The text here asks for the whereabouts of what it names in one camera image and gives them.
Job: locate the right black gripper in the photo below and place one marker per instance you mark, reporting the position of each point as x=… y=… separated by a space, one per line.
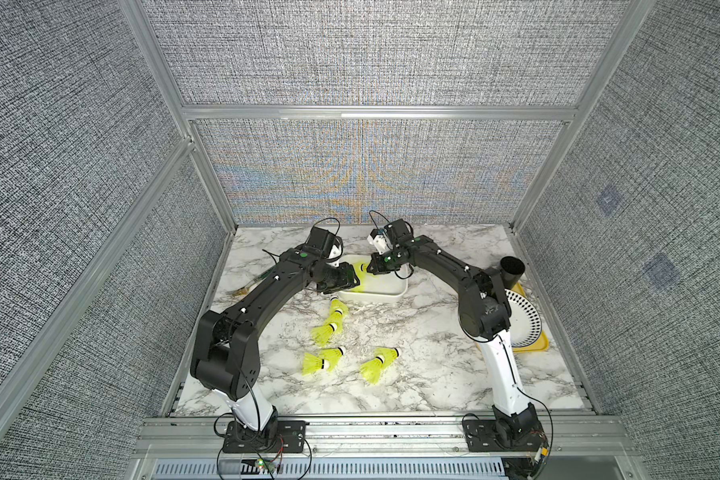
x=376 y=268

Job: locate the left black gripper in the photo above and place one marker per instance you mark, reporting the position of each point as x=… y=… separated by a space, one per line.
x=346 y=279

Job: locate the white plastic storage box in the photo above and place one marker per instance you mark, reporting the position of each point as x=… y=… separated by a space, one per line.
x=386 y=288

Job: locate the yellow shuttlecock three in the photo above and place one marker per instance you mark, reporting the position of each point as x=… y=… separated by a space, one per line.
x=338 y=308

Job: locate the yellow shuttlecock six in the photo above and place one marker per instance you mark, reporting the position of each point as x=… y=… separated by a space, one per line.
x=386 y=355

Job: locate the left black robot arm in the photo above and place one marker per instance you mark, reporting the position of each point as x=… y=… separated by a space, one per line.
x=226 y=356

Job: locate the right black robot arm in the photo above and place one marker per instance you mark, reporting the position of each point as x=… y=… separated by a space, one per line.
x=484 y=315

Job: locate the yellow shuttlecock five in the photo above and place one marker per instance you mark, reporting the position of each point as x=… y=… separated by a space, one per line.
x=361 y=272

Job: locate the yellow shuttlecock four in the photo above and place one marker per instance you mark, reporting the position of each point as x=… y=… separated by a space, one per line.
x=332 y=326

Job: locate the yellow shuttlecock seven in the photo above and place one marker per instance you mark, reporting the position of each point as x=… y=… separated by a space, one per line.
x=372 y=369

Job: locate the yellow shuttlecock eight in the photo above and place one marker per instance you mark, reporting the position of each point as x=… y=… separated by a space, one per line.
x=325 y=359

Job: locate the black mug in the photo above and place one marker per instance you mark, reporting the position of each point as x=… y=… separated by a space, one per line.
x=511 y=270

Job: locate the black dotted white plate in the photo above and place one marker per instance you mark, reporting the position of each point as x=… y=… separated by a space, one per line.
x=525 y=322

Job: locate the yellow tray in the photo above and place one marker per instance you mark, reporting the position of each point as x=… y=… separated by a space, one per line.
x=542 y=342

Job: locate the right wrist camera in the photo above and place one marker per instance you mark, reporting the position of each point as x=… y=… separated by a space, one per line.
x=391 y=236

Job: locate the green handled brush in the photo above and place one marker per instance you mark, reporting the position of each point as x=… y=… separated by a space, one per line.
x=245 y=289

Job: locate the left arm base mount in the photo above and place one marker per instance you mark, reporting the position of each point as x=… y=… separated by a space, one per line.
x=278 y=436

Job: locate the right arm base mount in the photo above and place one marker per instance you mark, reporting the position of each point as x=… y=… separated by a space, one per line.
x=490 y=435

